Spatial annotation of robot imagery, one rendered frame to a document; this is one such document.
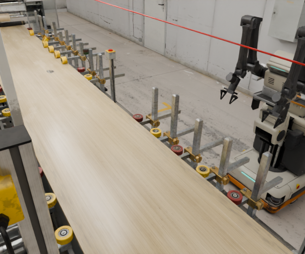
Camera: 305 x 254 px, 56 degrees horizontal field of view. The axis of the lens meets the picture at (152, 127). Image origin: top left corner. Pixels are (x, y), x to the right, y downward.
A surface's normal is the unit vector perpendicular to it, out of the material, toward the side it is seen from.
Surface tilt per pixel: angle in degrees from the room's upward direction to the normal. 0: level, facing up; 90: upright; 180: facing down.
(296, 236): 0
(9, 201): 90
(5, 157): 90
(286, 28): 90
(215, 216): 0
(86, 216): 0
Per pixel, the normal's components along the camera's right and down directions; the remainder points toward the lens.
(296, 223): 0.01, -0.85
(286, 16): -0.84, 0.27
